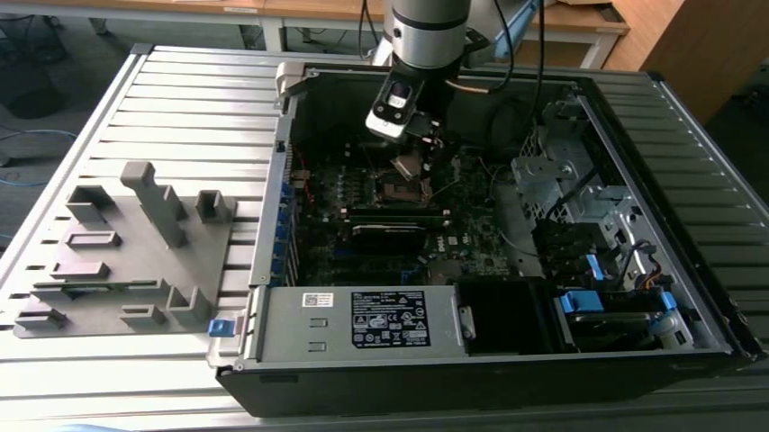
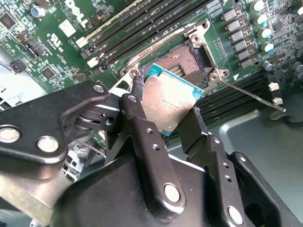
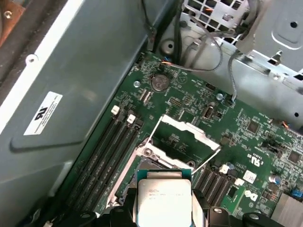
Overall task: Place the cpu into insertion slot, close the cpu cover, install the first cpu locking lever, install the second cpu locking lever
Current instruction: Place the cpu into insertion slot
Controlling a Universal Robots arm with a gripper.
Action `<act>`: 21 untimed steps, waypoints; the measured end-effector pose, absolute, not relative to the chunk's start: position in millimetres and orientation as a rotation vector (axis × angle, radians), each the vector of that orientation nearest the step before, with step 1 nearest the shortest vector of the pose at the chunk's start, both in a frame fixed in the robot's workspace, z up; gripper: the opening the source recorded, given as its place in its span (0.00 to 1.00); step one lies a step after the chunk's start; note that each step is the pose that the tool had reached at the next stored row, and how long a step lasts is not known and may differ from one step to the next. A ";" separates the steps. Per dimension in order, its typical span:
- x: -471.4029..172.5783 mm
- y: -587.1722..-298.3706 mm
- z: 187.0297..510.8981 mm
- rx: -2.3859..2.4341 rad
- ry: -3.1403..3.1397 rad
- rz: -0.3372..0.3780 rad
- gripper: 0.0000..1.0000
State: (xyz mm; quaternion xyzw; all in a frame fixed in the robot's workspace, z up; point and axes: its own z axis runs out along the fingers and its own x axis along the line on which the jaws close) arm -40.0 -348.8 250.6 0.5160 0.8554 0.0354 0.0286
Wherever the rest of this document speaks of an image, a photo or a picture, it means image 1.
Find silver CPU green board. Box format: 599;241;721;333
391;151;432;180

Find metal CPU socket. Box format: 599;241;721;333
372;169;435;208

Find black RAM slot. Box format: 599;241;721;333
345;214;451;228
345;205;451;218

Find silver metal drive cage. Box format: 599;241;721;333
508;99;602;215

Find green motherboard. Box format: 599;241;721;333
285;134;546;289

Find black graphics card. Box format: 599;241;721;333
349;223;428;258

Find dark chipset heatsink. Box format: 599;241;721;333
427;259;464;279

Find wooden cabinet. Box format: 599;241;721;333
603;0;769;130

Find black plastic fan housing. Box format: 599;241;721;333
454;279;558;357

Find grey power supply unit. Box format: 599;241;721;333
256;283;476;362

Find black hard disk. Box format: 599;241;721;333
566;311;655;353

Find grey parts rack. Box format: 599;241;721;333
9;160;240;339

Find black PC case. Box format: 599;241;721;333
205;60;769;419

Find round black bin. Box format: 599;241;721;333
4;87;66;121

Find green RAM stick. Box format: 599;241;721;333
33;279;162;299

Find silver white wrist camera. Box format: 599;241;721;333
364;76;425;141

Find thick black cable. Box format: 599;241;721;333
488;94;539;164

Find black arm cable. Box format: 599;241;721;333
444;0;518;96
531;0;547;136

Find grey case handle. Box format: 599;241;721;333
272;61;320;99

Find wooden desk white frame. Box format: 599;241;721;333
0;0;269;50
263;0;631;68

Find thin red wire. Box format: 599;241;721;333
292;146;319;204

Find black drive cable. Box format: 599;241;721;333
539;164;602;226

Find wide blue carrier handle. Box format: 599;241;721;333
556;290;606;315

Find coloured power wires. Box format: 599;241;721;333
635;268;672;293

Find blue floor cable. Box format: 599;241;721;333
0;128;78;188

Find black wire basket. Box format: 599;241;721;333
0;13;68;67

